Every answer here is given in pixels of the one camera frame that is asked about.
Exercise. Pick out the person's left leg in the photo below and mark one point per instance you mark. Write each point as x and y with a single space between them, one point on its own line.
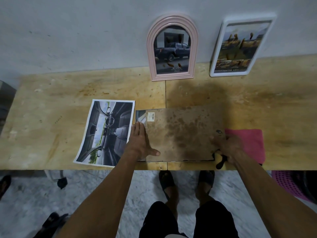
170 195

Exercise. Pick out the pink cloth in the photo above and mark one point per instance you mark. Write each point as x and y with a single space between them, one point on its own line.
249 143

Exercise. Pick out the person's black shorts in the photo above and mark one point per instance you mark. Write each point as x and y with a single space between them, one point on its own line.
188 220

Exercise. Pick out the black sandal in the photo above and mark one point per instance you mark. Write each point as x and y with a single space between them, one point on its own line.
166 180
4 185
206 177
50 224

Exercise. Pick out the person's right fingers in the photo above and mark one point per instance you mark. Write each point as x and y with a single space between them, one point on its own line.
221 144

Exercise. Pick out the person's right forearm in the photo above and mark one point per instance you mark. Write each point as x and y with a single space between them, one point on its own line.
270 195

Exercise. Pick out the person's right leg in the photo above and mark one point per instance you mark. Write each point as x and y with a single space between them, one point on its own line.
204 194

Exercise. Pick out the person's left forearm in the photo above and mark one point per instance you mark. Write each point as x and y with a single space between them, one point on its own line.
104 195

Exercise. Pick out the grey box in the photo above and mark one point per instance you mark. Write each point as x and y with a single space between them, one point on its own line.
6 104

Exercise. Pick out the person's right hand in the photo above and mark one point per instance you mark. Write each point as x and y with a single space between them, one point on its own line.
231 148

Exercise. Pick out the black caster wheel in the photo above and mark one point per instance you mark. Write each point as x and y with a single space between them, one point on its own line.
62 182

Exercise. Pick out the car interior photo print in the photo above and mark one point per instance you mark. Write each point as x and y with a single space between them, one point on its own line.
107 132

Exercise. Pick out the pink arched picture frame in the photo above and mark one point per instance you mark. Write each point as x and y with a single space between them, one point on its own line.
172 47

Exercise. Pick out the person's leg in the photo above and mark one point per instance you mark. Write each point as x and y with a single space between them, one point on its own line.
204 194
170 195

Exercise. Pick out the white rectangular picture frame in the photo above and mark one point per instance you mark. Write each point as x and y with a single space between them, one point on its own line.
240 45

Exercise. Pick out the person's left hand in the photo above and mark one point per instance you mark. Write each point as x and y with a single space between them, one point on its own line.
139 144

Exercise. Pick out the pink plastic basket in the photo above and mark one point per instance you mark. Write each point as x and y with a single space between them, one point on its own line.
288 183

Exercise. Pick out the person's left thumb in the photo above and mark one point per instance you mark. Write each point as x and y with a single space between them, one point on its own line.
153 152

